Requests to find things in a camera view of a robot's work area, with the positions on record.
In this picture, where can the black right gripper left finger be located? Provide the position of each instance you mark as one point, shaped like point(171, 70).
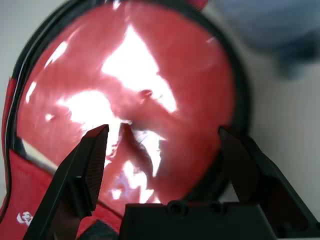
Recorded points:
point(75, 180)

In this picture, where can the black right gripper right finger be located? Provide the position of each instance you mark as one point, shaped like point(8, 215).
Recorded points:
point(260, 175)

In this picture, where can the red black paddle case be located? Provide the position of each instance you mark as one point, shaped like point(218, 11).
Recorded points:
point(17, 175)

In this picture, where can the red ping-pong paddle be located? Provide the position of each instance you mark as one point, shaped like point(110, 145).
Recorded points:
point(195, 75)

